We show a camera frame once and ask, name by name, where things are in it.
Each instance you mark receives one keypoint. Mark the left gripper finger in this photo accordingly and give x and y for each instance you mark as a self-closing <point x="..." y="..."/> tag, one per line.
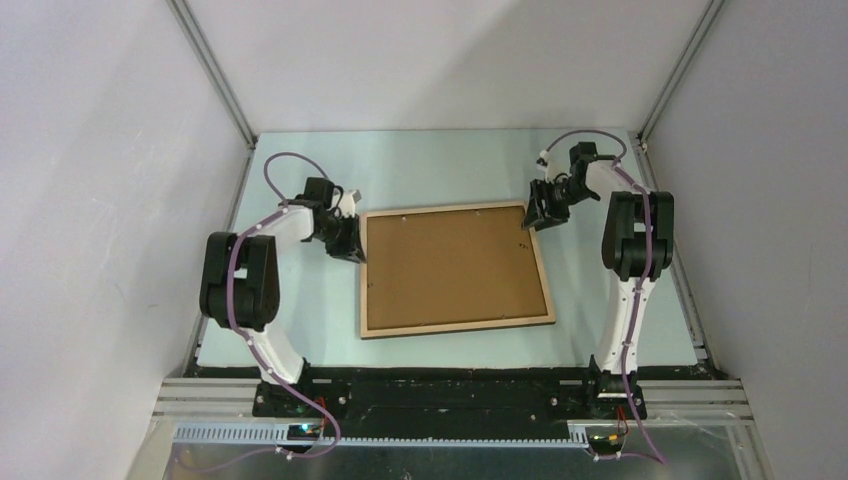
<point x="359" y="252"/>
<point x="342" y="251"/>

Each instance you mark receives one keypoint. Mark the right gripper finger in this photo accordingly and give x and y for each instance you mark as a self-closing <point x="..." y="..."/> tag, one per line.
<point x="544" y="223"/>
<point x="535" y="210"/>

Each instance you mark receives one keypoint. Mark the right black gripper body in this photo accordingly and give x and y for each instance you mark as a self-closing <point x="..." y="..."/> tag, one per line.
<point x="558" y="198"/>

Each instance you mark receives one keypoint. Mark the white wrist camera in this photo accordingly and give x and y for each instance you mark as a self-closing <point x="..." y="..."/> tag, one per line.
<point x="346" y="202"/>
<point x="548" y="167"/>

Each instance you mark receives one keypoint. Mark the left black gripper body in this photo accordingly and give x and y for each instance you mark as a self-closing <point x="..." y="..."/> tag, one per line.
<point x="340" y="235"/>

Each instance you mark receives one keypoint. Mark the aluminium frame rail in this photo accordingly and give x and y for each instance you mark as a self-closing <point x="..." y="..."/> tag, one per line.
<point x="220" y="411"/>

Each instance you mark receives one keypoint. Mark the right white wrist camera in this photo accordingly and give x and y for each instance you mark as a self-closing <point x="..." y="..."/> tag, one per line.
<point x="548" y="167"/>

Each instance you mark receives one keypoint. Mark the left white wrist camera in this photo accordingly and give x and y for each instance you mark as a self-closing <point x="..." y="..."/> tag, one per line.
<point x="346" y="202"/>

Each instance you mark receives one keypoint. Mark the brown cardboard backing board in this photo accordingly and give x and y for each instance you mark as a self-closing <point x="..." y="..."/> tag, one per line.
<point x="457" y="265"/>

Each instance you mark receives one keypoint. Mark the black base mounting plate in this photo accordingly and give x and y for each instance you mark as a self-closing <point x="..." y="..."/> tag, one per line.
<point x="352" y="393"/>

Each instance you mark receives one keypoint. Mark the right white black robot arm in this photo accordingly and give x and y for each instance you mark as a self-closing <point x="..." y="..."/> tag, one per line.
<point x="636" y="247"/>

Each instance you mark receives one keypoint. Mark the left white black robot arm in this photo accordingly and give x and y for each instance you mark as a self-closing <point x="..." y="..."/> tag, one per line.
<point x="240" y="285"/>

